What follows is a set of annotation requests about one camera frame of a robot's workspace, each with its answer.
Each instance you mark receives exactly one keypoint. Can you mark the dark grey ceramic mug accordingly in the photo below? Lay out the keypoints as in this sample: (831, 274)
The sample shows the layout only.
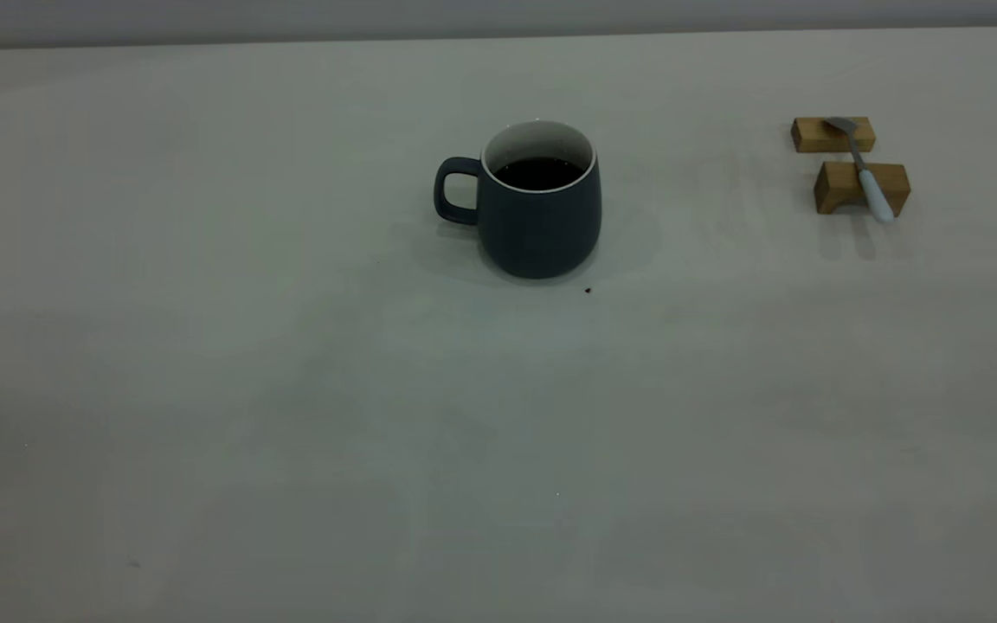
(542, 229)

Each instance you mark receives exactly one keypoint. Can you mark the black coffee liquid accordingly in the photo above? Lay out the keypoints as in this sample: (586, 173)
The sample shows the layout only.
(537, 173)

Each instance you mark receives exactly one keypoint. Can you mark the flat wooden block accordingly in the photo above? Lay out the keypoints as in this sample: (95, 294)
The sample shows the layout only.
(814, 137)

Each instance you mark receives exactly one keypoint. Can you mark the arched wooden block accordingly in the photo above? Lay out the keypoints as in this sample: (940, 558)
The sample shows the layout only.
(840, 180)

